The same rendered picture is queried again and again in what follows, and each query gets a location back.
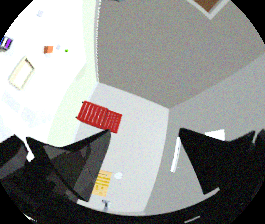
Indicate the orange cube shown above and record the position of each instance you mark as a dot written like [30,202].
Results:
[48,49]

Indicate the cream open-top tray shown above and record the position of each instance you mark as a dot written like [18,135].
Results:
[22,72]

